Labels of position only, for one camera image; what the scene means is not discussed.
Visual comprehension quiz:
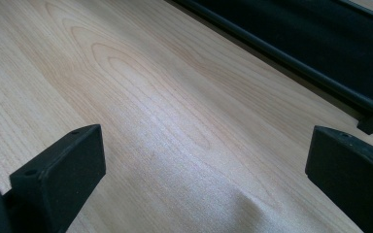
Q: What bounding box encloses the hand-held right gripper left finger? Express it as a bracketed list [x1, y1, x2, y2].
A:
[3, 123, 107, 233]

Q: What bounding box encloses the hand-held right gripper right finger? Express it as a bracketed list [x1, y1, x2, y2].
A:
[304, 125, 373, 233]

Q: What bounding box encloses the black metal shelf rack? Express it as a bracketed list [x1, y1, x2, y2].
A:
[166, 0, 373, 136]

